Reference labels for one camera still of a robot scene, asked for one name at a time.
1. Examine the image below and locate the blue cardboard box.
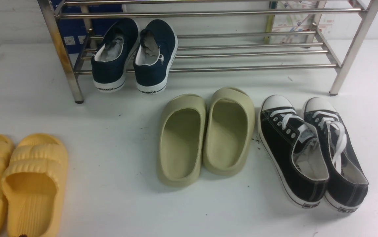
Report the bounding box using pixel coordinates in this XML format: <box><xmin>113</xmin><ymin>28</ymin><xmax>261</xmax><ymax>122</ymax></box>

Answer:
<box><xmin>59</xmin><ymin>4</ymin><xmax>126</xmax><ymax>54</ymax></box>

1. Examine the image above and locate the navy slip-on shoe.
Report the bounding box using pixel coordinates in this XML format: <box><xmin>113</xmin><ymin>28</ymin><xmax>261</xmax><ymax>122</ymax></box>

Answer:
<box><xmin>133</xmin><ymin>19</ymin><xmax>178</xmax><ymax>94</ymax></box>
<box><xmin>91</xmin><ymin>18</ymin><xmax>140</xmax><ymax>92</ymax></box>

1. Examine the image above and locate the silver metal shoe rack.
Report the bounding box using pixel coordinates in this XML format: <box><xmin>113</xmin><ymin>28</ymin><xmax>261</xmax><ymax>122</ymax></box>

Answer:
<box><xmin>38</xmin><ymin>0</ymin><xmax>378</xmax><ymax>104</ymax></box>

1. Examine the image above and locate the olive green slipper left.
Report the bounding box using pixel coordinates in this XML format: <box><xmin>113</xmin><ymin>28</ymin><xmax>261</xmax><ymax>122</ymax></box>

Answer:
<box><xmin>156</xmin><ymin>93</ymin><xmax>207</xmax><ymax>188</ymax></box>

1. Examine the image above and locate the white printed cardboard box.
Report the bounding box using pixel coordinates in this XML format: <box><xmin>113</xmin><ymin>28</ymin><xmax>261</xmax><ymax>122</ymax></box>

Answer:
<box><xmin>264</xmin><ymin>1</ymin><xmax>335</xmax><ymax>44</ymax></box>

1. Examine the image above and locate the yellow ribbed slipper right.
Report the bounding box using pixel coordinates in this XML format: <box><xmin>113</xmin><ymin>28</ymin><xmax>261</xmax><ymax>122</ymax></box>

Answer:
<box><xmin>1</xmin><ymin>133</ymin><xmax>68</xmax><ymax>237</ymax></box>

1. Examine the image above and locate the olive green slipper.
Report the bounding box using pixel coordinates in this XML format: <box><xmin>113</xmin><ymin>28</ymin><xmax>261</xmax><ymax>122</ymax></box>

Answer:
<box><xmin>156</xmin><ymin>93</ymin><xmax>207</xmax><ymax>188</ymax></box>
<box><xmin>203</xmin><ymin>87</ymin><xmax>256</xmax><ymax>176</ymax></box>

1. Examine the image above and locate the navy slip-on shoe left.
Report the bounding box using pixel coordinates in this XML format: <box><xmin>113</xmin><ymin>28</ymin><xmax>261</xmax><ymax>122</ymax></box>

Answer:
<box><xmin>91</xmin><ymin>18</ymin><xmax>140</xmax><ymax>92</ymax></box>

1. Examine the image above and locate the olive green slipper right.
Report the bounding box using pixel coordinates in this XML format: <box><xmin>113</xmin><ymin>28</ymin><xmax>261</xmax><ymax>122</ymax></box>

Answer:
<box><xmin>203</xmin><ymin>87</ymin><xmax>256</xmax><ymax>176</ymax></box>

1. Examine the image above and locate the black canvas sneaker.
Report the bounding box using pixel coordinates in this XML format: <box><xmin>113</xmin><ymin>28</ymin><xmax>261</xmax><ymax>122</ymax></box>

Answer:
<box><xmin>257</xmin><ymin>95</ymin><xmax>330</xmax><ymax>209</ymax></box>
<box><xmin>303</xmin><ymin>97</ymin><xmax>369</xmax><ymax>214</ymax></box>

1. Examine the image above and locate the navy slip-on shoe right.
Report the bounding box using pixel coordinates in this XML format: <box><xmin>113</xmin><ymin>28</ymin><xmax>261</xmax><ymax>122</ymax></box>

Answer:
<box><xmin>133</xmin><ymin>19</ymin><xmax>178</xmax><ymax>94</ymax></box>

